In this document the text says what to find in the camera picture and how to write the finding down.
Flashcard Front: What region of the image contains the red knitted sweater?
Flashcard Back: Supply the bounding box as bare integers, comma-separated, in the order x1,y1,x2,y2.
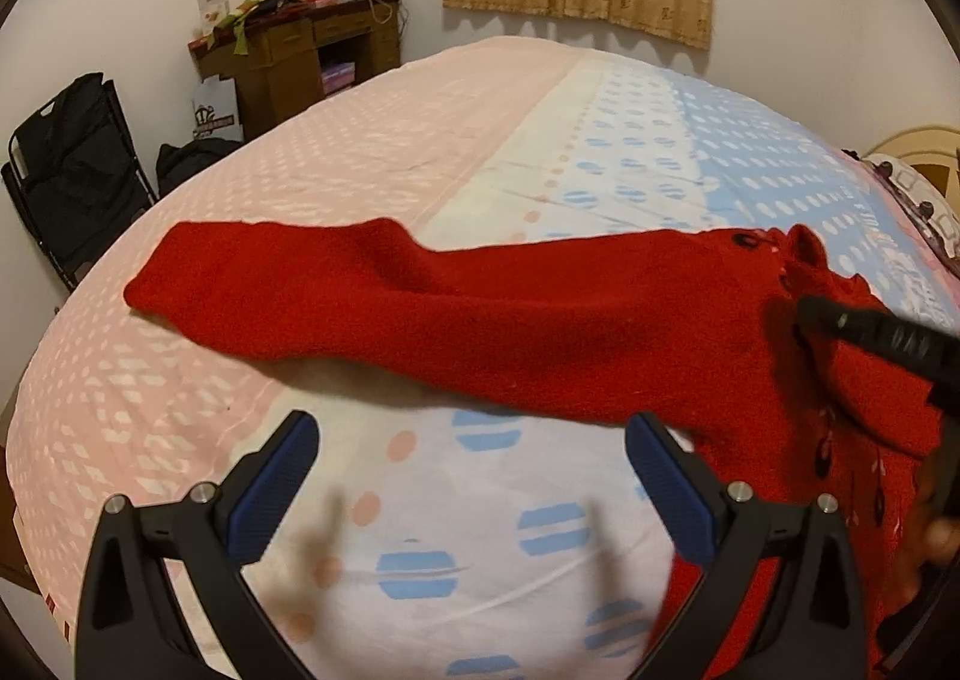
122,217,949,680

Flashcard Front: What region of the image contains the person's right hand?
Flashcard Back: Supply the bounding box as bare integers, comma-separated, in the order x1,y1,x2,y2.
890,451,958,609

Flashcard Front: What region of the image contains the car print pillow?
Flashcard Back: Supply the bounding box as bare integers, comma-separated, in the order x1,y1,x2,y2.
846,150,958,275

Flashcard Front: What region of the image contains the cream wooden headboard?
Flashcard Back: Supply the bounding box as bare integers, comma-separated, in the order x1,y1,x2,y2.
867,124,960,199

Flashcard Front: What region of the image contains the pink blue dotted bed blanket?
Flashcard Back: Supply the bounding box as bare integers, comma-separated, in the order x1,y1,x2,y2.
7,38,958,678

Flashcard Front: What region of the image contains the black bag on floor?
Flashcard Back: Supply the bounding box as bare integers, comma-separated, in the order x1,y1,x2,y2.
155,137,242,197

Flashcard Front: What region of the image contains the black folding chair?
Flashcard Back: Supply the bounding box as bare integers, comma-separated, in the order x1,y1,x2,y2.
2,72,158,290

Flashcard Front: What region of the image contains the white paper shopping bag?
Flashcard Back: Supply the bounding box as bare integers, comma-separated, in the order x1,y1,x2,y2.
192,75,244,142

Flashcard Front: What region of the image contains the dark brown wooden desk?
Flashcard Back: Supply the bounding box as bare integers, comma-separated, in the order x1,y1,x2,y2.
189,0,404,140

